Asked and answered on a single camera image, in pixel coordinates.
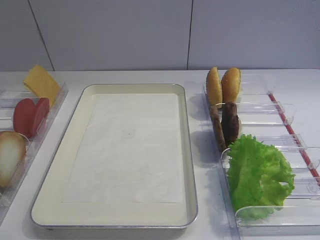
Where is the white parchment paper sheet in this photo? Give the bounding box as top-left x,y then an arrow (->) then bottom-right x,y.
63,93 -> 183,203

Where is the golden bun half left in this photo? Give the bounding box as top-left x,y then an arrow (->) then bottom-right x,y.
206,66 -> 223,109

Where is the clear left ingredient rack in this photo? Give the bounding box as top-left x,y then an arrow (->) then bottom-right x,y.
0,82 -> 68,214

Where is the golden bun half right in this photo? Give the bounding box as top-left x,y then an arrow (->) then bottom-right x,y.
221,67 -> 241,103

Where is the red tomato slice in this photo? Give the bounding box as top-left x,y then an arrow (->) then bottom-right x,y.
30,97 -> 50,137
13,98 -> 36,138

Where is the golden bun half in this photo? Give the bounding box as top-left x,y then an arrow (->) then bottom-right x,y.
206,66 -> 223,109
221,67 -> 241,103

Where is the red tomato slice front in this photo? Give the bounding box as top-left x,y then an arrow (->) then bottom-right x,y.
13,98 -> 36,138

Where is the green lettuce leaf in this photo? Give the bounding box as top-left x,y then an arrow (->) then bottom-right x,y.
227,134 -> 295,220

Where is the red tomato slice rear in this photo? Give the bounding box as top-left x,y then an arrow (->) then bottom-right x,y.
30,97 -> 50,137

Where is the yellow cheese slice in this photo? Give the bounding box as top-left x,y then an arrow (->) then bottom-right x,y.
23,65 -> 61,107

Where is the brown meat patty left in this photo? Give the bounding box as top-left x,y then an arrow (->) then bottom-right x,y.
209,105 -> 227,152

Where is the brown meat patty right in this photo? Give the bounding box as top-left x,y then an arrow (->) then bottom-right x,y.
221,102 -> 240,147

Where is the cream metal baking tray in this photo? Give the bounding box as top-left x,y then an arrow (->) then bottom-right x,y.
30,83 -> 198,229

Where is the clear right ingredient rack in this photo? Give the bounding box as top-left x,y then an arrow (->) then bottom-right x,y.
195,74 -> 320,240

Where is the clear ingredient rack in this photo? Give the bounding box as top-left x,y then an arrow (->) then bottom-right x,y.
195,74 -> 320,240
0,82 -> 68,214

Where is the brown meat patty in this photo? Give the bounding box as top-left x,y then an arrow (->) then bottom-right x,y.
221,102 -> 240,147
209,105 -> 227,152

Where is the red rack rail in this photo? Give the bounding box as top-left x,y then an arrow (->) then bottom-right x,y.
276,106 -> 320,185

